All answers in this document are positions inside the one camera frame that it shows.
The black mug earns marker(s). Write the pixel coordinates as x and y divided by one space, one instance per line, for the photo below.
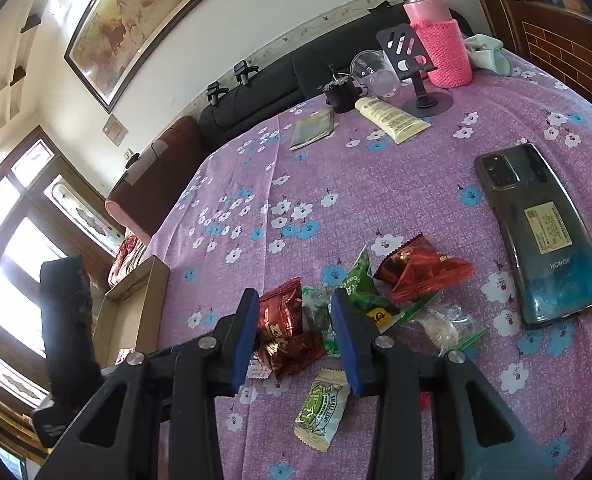
343 95

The patterned blanket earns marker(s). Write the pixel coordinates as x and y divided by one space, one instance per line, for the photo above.
126 260

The clear plastic bag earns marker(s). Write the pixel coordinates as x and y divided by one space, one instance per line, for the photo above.
373 72

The green packet yellow label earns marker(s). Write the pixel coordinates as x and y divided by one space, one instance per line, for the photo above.
363 280

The mint green cloth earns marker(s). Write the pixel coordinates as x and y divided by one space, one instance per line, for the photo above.
488 55

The cream tube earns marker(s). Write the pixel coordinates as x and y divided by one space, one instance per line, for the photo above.
391 119

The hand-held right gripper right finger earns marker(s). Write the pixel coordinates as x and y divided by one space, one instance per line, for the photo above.
348 340

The small wall plaque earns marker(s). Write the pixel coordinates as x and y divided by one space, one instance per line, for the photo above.
115 129

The olive folded booklet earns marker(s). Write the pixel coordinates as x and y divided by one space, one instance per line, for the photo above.
312 130

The wooden cabinet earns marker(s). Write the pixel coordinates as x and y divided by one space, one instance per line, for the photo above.
561 45

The pink knit-sleeved bottle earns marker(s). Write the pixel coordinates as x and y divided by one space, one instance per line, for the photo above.
438 45

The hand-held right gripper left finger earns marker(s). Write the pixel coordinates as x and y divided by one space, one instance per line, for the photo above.
243 340

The wooden glass door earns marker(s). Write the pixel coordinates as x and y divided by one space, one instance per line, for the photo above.
21 240

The framed horse painting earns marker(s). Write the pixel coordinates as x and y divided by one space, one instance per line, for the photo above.
146 20

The clear wrapper green stripes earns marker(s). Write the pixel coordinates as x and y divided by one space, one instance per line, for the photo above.
443 327

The dark smartphone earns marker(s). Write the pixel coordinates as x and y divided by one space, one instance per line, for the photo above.
541 235

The maroon foil packet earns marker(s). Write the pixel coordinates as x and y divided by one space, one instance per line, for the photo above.
293 355

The bright red foil packet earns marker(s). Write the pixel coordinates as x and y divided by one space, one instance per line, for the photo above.
421 270

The black clamp mount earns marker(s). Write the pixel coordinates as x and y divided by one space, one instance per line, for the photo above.
245 72
217 94

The dark red foil packet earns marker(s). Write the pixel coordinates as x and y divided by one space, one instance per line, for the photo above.
278 312

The cardboard box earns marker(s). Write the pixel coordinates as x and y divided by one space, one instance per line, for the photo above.
136 305

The green cream candy packet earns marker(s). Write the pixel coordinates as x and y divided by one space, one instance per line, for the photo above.
322 405

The black phone stand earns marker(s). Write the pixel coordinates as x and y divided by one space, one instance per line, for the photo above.
411 60

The small black object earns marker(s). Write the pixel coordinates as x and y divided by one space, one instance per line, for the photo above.
132 160

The clear green candy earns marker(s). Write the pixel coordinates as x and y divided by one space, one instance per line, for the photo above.
316 312

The brown armchair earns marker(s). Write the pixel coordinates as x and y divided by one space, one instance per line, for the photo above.
161 180

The black sofa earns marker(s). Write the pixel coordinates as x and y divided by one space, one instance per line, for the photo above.
276 85

